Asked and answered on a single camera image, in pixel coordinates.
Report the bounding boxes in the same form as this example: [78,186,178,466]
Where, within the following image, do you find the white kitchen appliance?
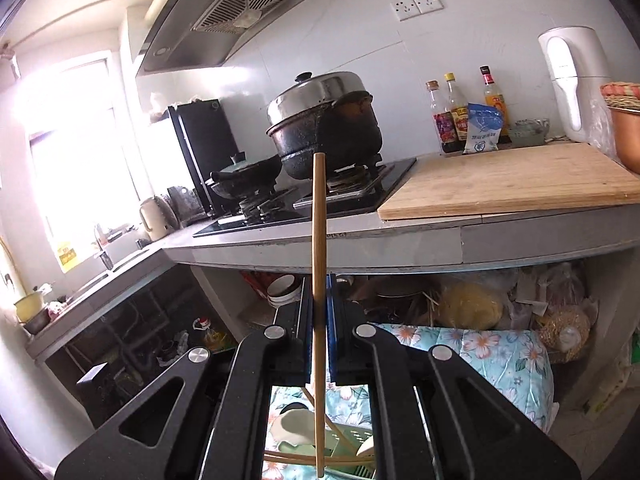
[537,26,613,143]

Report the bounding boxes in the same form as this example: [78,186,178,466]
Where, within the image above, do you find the woven basket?
[600,82,640,111]

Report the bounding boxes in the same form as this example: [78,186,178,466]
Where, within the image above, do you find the steel range hood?
[135,0,361,77]

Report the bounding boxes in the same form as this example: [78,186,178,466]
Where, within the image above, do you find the large black pot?
[266,90,383,181]

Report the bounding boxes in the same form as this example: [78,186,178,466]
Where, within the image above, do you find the steel kitchen sink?
[65,250,166,306]

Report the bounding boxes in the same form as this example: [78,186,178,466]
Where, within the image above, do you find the stack of white bowls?
[266,274,303,308]

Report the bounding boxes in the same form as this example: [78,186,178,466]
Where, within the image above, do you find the black cabinet appliance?
[167,99,241,211]

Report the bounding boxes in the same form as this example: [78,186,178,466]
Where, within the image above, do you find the pale yellow bowl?
[12,290,48,323]

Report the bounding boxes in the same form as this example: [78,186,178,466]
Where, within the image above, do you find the grey kitchen counter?
[25,142,640,361]

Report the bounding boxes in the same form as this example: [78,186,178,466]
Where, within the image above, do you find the black wok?
[209,152,283,201]

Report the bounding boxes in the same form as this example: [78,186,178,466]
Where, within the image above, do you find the cream rice paddle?
[271,402,317,453]

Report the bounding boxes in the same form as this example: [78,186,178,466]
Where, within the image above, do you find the clear bag of grain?
[532,305,593,363]

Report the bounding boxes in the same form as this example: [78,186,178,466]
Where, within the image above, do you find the green plastic utensil holder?
[265,422,376,480]

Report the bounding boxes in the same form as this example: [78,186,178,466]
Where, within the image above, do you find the black gas stove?
[192,156,418,238]

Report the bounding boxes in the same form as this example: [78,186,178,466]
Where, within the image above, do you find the pink plastic bag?
[520,262,596,311]

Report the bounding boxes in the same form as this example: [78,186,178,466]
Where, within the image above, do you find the yellow cap sauce bottle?
[444,72,471,143]

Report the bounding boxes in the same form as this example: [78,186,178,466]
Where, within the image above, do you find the glass dish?
[510,117,551,146]

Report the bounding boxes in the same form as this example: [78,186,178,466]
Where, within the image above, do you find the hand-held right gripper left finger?
[55,275,314,480]

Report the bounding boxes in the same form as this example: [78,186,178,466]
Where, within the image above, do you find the beige kettle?
[138,196,178,242]

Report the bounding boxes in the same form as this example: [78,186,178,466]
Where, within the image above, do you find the orange label sauce bottle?
[479,65,512,143]

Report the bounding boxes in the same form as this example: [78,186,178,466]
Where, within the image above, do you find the metal bowl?
[22,310,51,335]

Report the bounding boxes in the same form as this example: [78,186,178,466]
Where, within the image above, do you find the blue and white bag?
[461,102,505,155]

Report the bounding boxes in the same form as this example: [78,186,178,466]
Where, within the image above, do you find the wooden cutting board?
[377,142,640,222]

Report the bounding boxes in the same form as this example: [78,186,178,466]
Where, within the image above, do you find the copper basin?
[607,105,640,173]

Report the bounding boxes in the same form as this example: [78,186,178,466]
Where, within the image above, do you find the red packets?
[240,271,273,306]

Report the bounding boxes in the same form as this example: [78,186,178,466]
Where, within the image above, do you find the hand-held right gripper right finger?
[327,274,583,480]

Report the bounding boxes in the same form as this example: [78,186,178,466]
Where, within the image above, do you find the steel pot lid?
[266,71,368,133]

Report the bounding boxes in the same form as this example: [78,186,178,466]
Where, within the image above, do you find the cooking oil bottle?
[192,316,236,353]

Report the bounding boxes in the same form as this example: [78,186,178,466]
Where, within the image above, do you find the kitchen window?
[10,52,151,281]

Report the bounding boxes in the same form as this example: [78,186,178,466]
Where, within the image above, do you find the dark pot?
[360,280,431,323]

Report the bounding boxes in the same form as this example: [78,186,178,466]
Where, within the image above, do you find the dark sauce bottle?
[425,80,463,155]

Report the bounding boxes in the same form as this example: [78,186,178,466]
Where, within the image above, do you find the yellow plastic bag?
[435,280,505,331]

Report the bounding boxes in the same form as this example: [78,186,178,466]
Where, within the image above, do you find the yellow sticker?
[56,242,81,273]

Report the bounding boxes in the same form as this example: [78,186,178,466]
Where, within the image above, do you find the floral light blue blanket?
[262,324,556,480]

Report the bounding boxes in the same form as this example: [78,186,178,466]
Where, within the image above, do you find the sink drain pipes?
[107,290,171,366]

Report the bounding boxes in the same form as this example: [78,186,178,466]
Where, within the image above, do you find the steel faucet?
[92,225,116,271]

